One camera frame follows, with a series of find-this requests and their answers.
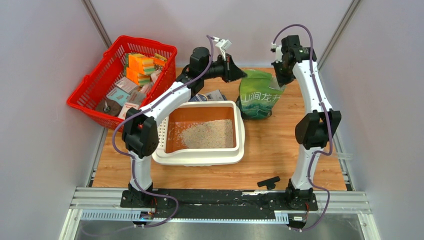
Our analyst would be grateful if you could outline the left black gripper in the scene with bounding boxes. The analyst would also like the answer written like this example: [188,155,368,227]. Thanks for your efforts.
[199,53,246,83]

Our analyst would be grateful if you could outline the green cat litter bag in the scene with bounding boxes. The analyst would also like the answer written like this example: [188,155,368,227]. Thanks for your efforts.
[236,69,286,120]

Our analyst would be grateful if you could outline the clear plastic scoop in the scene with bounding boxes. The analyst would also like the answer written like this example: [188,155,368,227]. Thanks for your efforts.
[336,152,354,161]

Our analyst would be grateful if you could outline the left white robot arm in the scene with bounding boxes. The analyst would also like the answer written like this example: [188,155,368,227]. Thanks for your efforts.
[121,47,247,208]

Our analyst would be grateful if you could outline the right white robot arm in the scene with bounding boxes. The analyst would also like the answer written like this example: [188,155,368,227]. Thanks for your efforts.
[270,35,342,210]

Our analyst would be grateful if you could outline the white orange litter box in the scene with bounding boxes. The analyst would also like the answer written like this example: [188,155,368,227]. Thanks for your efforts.
[152,100,246,167]

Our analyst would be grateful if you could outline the white pink sponge box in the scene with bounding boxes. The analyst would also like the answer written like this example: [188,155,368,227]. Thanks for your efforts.
[117,102,140,120]

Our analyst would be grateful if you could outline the orange sponge pack upper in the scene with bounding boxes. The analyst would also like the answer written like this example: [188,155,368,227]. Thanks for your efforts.
[126,53,156,75]

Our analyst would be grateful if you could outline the orange sponge pack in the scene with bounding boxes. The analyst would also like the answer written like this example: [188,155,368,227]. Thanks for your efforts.
[126,53,156,75]
[125,67,151,87]

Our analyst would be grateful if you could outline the orange sponge pack lower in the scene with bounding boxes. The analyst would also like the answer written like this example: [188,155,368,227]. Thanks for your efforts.
[125,67,151,87]

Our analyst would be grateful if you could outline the black T-shaped tool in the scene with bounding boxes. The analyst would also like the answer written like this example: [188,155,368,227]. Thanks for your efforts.
[257,176,281,190]

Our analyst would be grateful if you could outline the teal card package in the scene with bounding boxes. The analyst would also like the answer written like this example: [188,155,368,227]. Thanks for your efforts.
[106,87,130,107]

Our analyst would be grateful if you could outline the red plastic shopping basket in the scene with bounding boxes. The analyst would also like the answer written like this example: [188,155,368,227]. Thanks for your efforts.
[66,35,178,130]

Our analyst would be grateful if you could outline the brown round scrubber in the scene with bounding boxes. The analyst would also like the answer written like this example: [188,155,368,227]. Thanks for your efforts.
[95,98,122,117]

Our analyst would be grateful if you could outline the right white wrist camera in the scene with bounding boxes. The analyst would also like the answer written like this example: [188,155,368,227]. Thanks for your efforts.
[270,43,283,66]

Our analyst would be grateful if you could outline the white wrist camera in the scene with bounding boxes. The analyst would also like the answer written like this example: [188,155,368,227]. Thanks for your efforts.
[212,36,232,60]
[270,43,283,66]

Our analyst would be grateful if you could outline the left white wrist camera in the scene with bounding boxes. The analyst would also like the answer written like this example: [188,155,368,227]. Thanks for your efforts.
[212,36,232,60]

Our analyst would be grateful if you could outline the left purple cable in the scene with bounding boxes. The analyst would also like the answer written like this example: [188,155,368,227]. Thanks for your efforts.
[111,34,220,229]

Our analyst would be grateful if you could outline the purple cable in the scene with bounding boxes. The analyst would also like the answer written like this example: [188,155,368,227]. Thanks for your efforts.
[272,23,333,232]
[111,34,220,229]

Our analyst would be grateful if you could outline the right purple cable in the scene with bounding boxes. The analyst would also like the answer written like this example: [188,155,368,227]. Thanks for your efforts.
[272,23,333,232]

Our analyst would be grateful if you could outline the black mounting base plate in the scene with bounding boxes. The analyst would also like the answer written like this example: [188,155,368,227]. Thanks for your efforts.
[120,188,318,220]

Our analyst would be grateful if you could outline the aluminium frame rail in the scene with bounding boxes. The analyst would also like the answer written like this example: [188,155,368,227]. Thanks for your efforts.
[59,187,380,240]

